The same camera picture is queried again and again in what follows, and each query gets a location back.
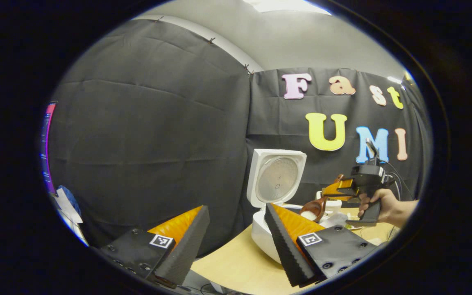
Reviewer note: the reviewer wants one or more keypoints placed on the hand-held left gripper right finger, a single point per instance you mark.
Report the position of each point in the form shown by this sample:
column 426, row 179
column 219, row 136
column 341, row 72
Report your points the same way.
column 287, row 250

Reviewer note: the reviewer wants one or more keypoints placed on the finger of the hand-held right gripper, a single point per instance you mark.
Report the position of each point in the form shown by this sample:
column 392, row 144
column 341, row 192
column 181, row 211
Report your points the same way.
column 342, row 199
column 332, row 189

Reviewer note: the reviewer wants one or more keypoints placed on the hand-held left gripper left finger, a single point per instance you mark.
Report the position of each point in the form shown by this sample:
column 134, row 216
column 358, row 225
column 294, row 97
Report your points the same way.
column 187, row 246

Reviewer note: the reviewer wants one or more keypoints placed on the brown wooden spoon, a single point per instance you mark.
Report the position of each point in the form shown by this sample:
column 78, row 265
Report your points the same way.
column 317, row 204

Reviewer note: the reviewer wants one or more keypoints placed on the white rice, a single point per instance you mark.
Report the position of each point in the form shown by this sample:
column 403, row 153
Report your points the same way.
column 309, row 216

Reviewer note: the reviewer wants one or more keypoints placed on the white rice cooker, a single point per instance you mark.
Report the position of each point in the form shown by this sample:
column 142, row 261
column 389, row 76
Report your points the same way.
column 277, row 180

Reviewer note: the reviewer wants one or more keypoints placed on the white toaster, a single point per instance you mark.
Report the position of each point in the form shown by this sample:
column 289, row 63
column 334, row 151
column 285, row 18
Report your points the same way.
column 334, row 206

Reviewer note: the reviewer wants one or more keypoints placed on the small ceiling light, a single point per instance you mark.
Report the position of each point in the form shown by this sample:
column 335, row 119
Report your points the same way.
column 394, row 79

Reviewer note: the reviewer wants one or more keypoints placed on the black backdrop cloth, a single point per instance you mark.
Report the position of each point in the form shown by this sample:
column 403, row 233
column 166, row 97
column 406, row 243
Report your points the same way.
column 137, row 143

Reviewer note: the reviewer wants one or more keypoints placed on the white sheet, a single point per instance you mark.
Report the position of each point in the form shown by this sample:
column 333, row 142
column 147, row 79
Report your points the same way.
column 72, row 223

